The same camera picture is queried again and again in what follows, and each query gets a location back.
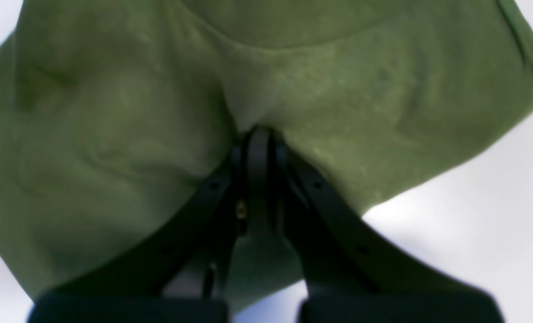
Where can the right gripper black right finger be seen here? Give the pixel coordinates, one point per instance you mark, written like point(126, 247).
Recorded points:
point(353, 274)

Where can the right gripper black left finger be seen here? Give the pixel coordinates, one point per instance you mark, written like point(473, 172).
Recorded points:
point(177, 275)

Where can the olive green T-shirt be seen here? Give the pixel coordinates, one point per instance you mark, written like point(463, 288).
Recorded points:
point(113, 112)

